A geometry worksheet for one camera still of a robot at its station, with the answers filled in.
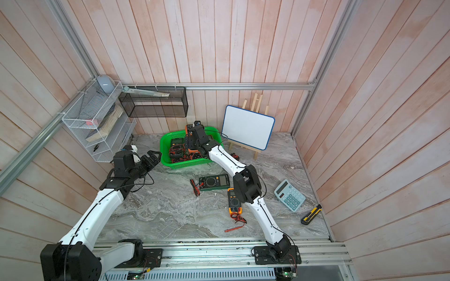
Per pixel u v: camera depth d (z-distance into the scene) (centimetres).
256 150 103
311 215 84
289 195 90
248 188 62
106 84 82
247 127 96
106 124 80
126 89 90
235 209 84
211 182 95
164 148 105
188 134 95
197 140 77
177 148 102
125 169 60
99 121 74
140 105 106
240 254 76
